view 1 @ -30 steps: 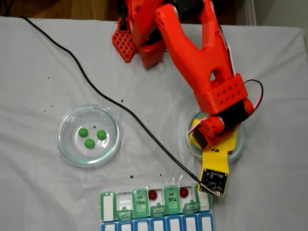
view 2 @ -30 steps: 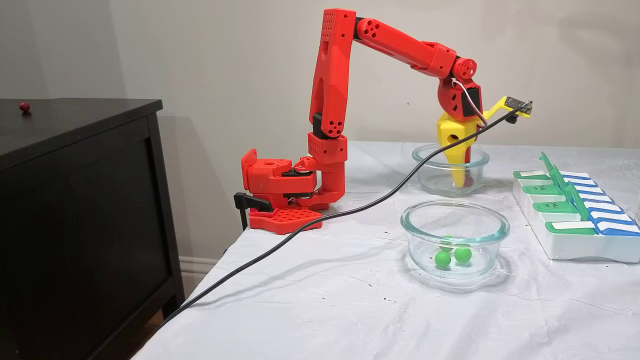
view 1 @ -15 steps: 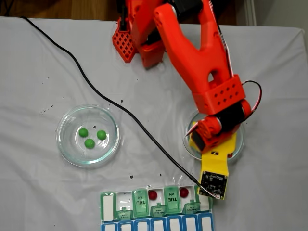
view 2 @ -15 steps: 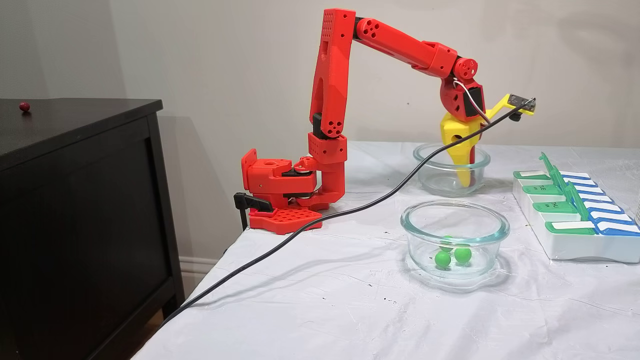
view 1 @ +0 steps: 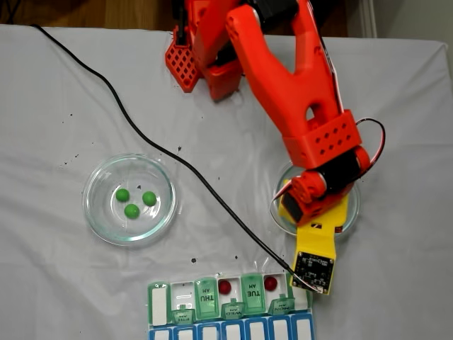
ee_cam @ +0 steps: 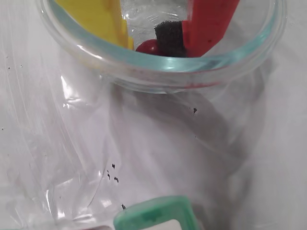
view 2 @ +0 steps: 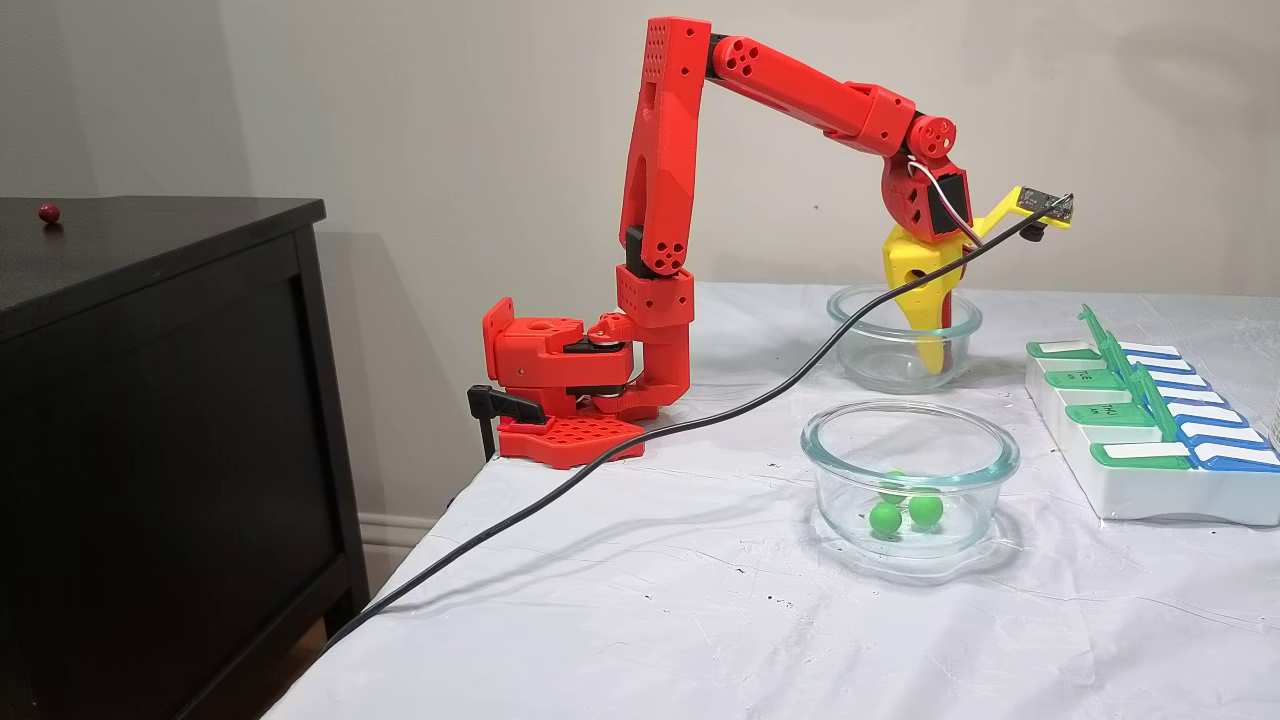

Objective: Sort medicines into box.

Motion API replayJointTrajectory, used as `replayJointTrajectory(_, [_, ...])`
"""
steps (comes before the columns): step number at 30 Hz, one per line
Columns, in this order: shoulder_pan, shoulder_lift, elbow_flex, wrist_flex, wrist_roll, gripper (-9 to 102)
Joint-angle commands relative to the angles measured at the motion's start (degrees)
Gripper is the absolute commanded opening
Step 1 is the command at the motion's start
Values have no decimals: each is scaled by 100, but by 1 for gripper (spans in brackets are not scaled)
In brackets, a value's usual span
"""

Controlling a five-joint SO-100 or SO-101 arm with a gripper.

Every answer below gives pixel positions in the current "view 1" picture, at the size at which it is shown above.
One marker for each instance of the red ball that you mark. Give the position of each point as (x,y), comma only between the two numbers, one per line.
(271,283)
(224,287)

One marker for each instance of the green ball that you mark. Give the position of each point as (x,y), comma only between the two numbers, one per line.
(149,198)
(131,211)
(122,195)

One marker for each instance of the weekly pill organizer box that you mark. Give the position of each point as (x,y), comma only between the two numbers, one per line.
(253,294)

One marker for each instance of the glass bowl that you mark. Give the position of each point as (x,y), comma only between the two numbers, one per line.
(354,209)
(99,212)

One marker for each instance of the white tablecloth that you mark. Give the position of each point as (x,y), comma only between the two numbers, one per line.
(407,248)

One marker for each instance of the white door trim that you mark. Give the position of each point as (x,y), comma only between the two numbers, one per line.
(369,17)

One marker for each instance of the camera board on yellow mount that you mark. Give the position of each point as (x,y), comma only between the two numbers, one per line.
(313,265)

